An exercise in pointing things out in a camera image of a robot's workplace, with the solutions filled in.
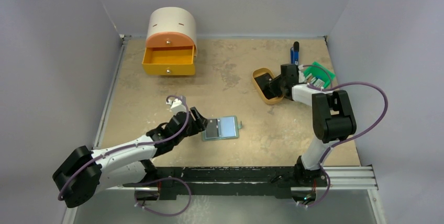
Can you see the yellow open drawer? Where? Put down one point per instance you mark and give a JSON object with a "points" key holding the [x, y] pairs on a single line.
{"points": [[178, 61]]}

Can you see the tan oval tray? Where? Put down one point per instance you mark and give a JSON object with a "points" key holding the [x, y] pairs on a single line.
{"points": [[262, 75]]}

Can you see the green card holder wallet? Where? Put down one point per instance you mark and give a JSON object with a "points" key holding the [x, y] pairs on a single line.
{"points": [[229, 127]]}

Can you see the black VIP card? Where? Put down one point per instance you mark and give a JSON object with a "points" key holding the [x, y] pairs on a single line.
{"points": [[267, 90]]}

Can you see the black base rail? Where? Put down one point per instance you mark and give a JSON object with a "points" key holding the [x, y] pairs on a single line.
{"points": [[280, 182]]}

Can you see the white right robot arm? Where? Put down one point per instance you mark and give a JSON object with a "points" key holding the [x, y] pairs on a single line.
{"points": [[332, 115]]}

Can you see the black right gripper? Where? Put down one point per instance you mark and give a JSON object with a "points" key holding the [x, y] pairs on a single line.
{"points": [[278, 85]]}

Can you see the white and orange drawer cabinet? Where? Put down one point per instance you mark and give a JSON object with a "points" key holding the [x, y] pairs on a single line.
{"points": [[171, 27]]}

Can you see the green plastic bin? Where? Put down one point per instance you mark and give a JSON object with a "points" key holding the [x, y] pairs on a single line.
{"points": [[320, 72]]}

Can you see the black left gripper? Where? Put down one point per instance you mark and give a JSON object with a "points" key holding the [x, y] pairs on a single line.
{"points": [[198, 124]]}

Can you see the small box in bin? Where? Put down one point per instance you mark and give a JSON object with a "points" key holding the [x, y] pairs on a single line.
{"points": [[317, 82]]}

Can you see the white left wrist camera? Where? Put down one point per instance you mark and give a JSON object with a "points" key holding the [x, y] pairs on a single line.
{"points": [[176, 106]]}

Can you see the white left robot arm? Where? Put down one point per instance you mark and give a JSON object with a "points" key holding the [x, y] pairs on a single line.
{"points": [[86, 172]]}

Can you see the blue lighter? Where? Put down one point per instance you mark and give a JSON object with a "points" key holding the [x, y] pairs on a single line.
{"points": [[294, 53]]}

